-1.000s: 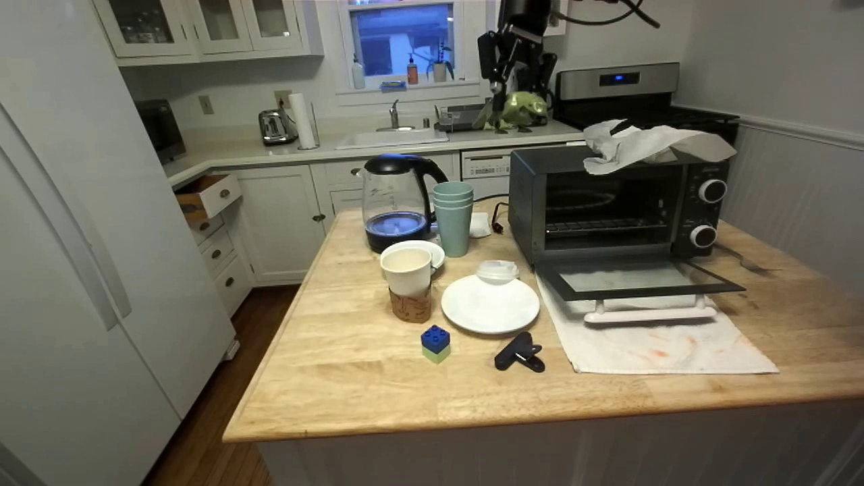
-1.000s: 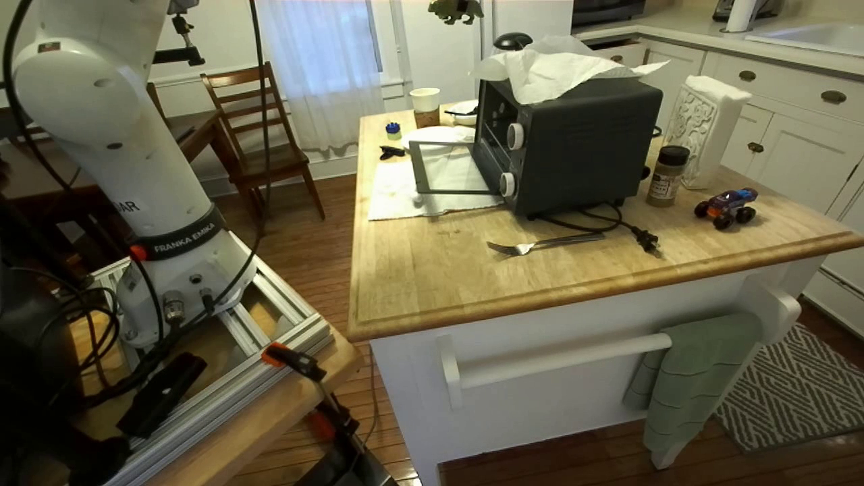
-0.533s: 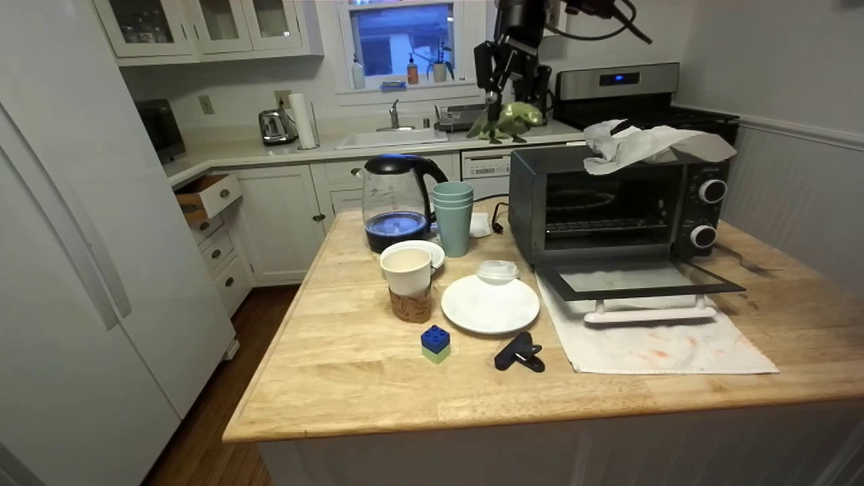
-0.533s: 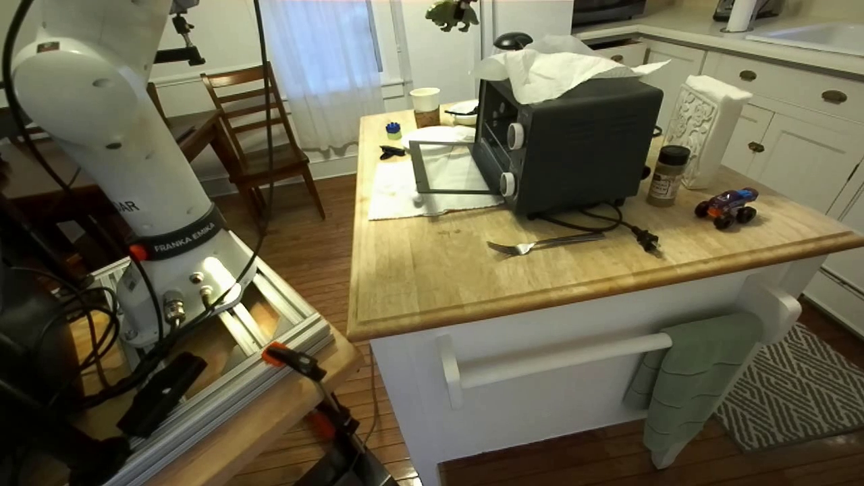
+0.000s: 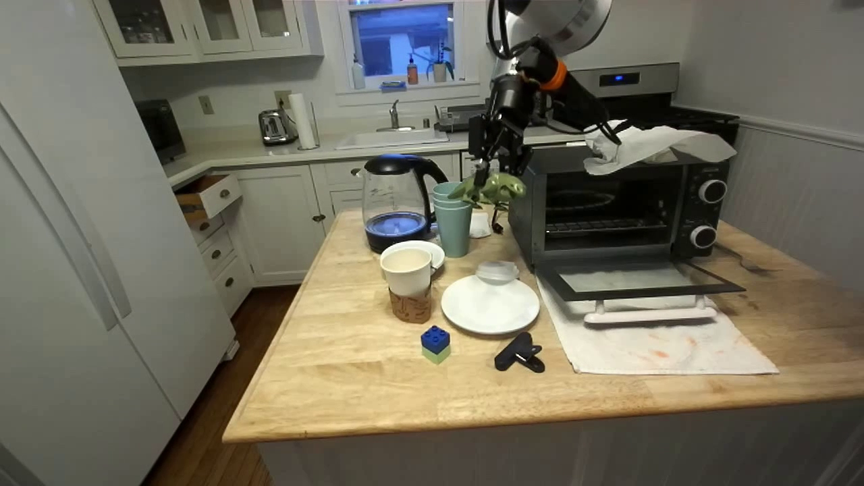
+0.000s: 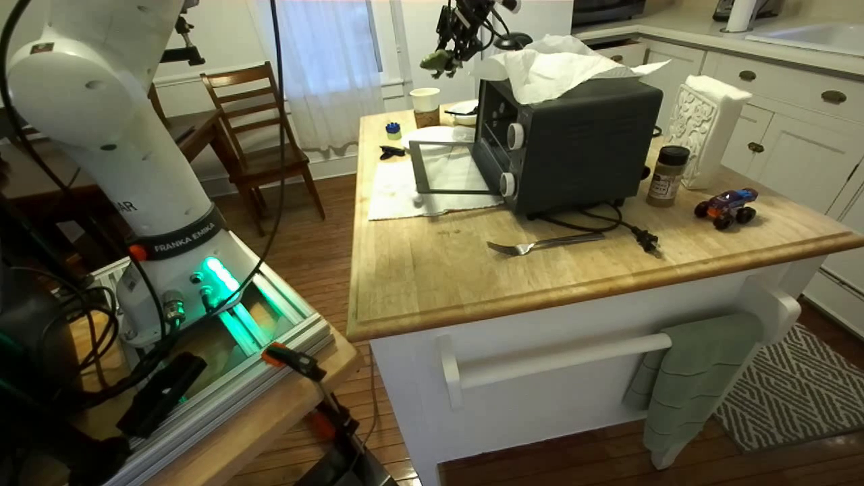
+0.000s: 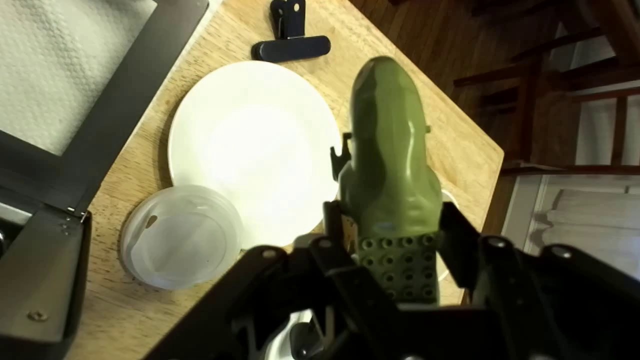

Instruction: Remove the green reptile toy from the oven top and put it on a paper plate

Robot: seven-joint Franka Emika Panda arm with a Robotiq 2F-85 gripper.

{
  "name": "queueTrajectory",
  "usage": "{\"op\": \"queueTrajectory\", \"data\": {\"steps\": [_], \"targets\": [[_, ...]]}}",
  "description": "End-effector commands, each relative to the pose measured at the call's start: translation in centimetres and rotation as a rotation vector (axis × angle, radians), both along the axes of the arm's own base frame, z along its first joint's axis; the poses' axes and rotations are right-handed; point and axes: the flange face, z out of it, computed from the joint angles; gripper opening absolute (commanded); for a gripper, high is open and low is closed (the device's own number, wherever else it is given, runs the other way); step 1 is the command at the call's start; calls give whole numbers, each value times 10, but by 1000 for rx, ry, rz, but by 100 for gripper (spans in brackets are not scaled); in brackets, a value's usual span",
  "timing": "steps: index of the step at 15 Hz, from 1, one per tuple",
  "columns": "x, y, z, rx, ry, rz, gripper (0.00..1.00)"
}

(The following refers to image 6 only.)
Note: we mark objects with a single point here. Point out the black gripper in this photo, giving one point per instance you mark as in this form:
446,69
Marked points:
476,17

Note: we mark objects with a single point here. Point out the green hanging towel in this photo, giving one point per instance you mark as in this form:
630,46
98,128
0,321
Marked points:
697,387

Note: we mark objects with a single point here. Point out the green reptile toy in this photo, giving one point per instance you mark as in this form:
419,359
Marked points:
439,62

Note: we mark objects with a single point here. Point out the white kitchen island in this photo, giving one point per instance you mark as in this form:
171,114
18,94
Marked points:
557,387

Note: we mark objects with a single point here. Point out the white base cabinets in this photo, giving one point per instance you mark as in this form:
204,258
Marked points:
792,124

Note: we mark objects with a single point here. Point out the blue green sponge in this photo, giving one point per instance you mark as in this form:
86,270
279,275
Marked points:
392,129

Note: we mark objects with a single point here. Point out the white sheer curtain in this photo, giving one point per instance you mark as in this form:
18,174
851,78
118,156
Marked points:
327,71

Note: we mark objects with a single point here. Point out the wooden robot cart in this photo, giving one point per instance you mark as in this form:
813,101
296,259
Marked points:
299,405

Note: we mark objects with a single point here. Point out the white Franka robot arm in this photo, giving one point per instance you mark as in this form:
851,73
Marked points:
110,135

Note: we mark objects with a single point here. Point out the spice jar black lid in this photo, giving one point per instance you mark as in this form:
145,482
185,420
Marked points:
667,175

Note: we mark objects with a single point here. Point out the white crumpled cloth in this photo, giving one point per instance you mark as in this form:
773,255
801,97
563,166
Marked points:
563,69

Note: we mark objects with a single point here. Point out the wooden folding chair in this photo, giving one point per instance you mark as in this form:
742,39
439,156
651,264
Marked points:
258,135

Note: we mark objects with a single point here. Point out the metal spoon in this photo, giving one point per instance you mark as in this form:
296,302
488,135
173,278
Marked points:
531,244

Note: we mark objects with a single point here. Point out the patterned grey rug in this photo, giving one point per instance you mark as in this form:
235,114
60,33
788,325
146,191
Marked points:
792,395

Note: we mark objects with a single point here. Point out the paper towel roll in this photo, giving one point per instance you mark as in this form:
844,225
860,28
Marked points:
744,13

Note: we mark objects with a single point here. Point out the black clip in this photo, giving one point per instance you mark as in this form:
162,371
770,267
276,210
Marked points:
392,152

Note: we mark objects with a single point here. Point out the white towel bar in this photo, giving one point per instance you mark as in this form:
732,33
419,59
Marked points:
557,355

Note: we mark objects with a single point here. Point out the black toaster oven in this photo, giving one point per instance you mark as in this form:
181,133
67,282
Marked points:
577,143

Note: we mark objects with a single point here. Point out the white ornate napkin holder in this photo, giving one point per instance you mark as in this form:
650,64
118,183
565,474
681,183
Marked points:
711,124

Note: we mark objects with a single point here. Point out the black flat device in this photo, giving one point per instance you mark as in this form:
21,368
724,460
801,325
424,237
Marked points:
162,395

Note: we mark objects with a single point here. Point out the orange black clamp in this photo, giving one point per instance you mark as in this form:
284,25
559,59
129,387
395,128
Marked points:
314,395

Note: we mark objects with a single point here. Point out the brown cork base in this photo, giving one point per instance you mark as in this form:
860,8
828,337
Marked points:
427,117

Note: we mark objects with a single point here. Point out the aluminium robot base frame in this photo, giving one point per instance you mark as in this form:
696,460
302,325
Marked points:
243,333

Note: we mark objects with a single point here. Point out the blue red toy car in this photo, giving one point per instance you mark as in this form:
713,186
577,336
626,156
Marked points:
727,209

